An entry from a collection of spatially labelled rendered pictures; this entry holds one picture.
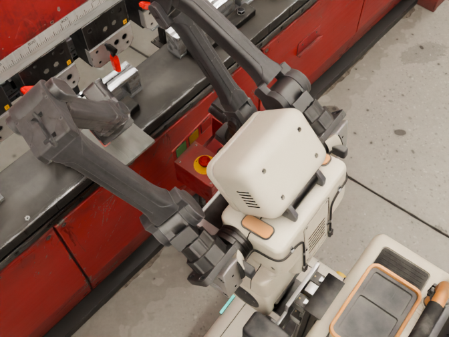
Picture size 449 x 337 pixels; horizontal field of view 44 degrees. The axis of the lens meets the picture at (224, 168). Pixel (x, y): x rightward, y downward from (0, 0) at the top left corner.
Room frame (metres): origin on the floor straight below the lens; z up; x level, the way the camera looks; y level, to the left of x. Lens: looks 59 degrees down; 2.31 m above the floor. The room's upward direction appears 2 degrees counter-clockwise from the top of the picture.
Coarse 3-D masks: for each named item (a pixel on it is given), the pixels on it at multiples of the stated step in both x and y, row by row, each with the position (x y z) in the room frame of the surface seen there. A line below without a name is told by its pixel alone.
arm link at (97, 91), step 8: (96, 80) 0.91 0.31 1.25; (88, 88) 0.88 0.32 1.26; (96, 88) 0.88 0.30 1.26; (104, 88) 0.89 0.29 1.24; (88, 96) 0.86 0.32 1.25; (96, 96) 0.86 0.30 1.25; (104, 96) 0.86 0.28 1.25; (112, 96) 0.88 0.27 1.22; (120, 104) 0.82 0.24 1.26; (128, 112) 0.81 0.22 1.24
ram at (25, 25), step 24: (0, 0) 0.96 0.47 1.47; (24, 0) 0.99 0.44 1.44; (48, 0) 1.03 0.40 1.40; (72, 0) 1.07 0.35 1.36; (0, 24) 0.94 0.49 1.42; (24, 24) 0.98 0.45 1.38; (48, 24) 1.01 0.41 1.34; (72, 24) 1.06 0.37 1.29; (0, 48) 0.92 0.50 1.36; (48, 48) 1.00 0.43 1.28
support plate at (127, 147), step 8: (128, 128) 0.94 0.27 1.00; (136, 128) 0.94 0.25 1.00; (88, 136) 0.92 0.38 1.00; (120, 136) 0.91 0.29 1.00; (128, 136) 0.91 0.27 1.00; (136, 136) 0.91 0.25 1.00; (144, 136) 0.91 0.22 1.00; (112, 144) 0.89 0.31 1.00; (120, 144) 0.88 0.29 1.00; (128, 144) 0.88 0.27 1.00; (136, 144) 0.88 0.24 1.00; (144, 144) 0.88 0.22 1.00; (112, 152) 0.86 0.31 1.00; (120, 152) 0.86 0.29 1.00; (128, 152) 0.86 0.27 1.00; (136, 152) 0.85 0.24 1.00; (120, 160) 0.83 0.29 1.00; (128, 160) 0.83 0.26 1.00
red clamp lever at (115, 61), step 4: (104, 44) 1.10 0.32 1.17; (108, 44) 1.10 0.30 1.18; (108, 48) 1.09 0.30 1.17; (112, 48) 1.08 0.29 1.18; (112, 52) 1.07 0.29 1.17; (116, 52) 1.08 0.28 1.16; (112, 56) 1.08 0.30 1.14; (116, 56) 1.09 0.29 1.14; (112, 60) 1.08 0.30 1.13; (116, 60) 1.08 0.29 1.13; (112, 64) 1.08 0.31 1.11; (116, 64) 1.08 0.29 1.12; (116, 68) 1.08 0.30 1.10; (120, 68) 1.08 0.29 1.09
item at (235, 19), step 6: (240, 6) 1.52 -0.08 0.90; (246, 6) 1.52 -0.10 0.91; (234, 12) 1.49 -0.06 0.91; (246, 12) 1.49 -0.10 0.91; (252, 12) 1.49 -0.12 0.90; (228, 18) 1.46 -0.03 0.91; (234, 18) 1.46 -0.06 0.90; (240, 18) 1.46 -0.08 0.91; (246, 18) 1.47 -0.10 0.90; (234, 24) 1.43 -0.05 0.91; (240, 24) 1.44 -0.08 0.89; (210, 42) 1.35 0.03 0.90
